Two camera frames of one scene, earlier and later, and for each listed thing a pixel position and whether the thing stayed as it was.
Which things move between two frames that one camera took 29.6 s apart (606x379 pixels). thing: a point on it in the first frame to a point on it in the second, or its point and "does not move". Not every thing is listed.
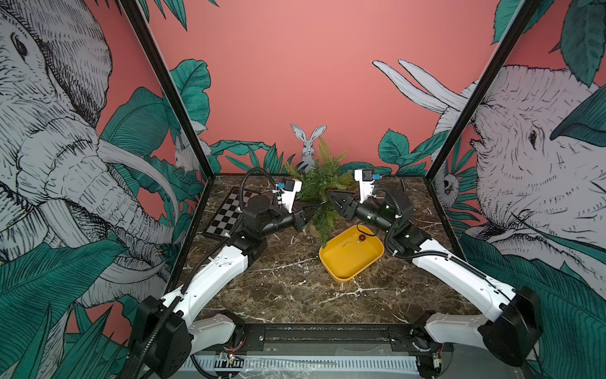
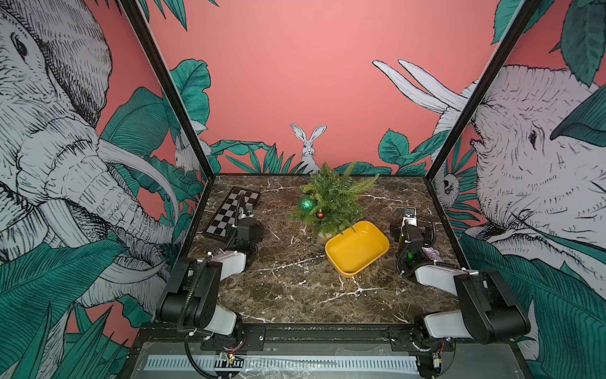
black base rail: (381, 339) does not move
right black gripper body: (372, 216) to (402, 258)
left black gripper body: (280, 222) to (231, 233)
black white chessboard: (222, 220) does not move
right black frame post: (486, 80) does not move
